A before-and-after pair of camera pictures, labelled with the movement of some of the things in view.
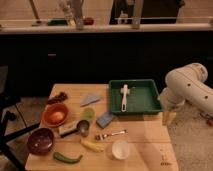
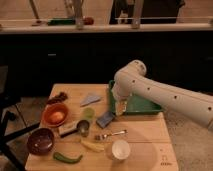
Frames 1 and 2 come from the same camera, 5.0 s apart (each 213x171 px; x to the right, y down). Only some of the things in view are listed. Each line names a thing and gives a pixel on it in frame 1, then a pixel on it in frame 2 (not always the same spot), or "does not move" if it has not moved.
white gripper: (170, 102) to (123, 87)
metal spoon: (103, 136) does not move
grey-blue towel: (89, 100) does not move
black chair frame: (8, 99) does not move
